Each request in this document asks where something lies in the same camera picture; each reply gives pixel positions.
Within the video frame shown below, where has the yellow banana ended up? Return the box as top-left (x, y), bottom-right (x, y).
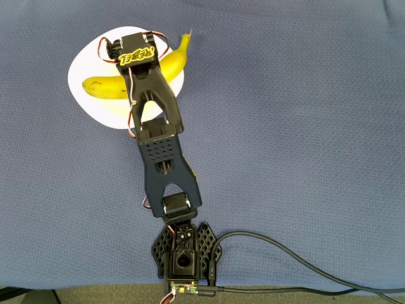
top-left (82, 30), bottom-right (193, 101)

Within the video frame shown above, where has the white plate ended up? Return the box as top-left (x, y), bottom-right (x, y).
top-left (68, 25), bottom-right (186, 130)

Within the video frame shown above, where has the blue-grey woven cloth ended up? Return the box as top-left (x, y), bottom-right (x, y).
top-left (0, 0), bottom-right (405, 291)

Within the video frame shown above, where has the black metal stand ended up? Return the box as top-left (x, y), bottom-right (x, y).
top-left (0, 286), bottom-right (61, 304)

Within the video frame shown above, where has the black cable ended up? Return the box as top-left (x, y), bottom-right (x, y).
top-left (197, 284), bottom-right (405, 300)
top-left (205, 230), bottom-right (405, 295)

